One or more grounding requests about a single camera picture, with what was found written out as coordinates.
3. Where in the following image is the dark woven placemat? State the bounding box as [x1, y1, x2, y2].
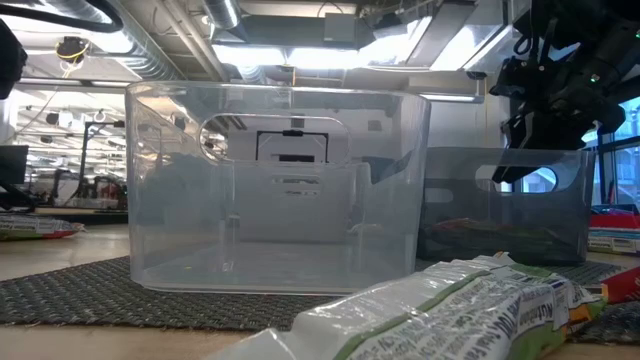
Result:
[0, 255, 640, 346]

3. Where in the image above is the black rectangular frame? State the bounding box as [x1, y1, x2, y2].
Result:
[255, 129, 330, 165]

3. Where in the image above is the clear plastic bin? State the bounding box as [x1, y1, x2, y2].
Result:
[123, 80, 432, 296]
[232, 158, 374, 246]

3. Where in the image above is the black computer monitor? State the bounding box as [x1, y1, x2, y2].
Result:
[0, 144, 30, 185]

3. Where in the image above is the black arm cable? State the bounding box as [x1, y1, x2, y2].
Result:
[0, 0, 125, 34]

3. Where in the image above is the white green red granola bar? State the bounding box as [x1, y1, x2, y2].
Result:
[0, 213, 85, 242]

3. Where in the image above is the ceiling strip lamp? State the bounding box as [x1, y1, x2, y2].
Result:
[414, 91, 485, 104]

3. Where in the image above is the large rectangular metal duct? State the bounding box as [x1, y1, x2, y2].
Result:
[359, 0, 531, 71]

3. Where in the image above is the red bag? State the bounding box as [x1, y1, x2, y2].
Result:
[589, 212, 640, 230]

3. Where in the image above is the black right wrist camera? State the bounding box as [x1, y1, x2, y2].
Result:
[489, 55, 532, 99]

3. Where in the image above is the smoky grey plastic bin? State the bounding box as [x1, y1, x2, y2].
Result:
[417, 146, 597, 266]

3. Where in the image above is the dark workbench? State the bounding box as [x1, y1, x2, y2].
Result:
[29, 204, 129, 225]

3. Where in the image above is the long ceiling light rail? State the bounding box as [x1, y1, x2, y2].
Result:
[14, 77, 129, 95]

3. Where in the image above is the ceiling device with yellow cable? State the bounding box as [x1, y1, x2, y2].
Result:
[54, 35, 92, 65]

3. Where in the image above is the grey ceiling box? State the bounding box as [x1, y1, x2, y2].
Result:
[323, 12, 357, 44]

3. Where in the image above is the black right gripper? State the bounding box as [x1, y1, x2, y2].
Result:
[491, 54, 626, 184]

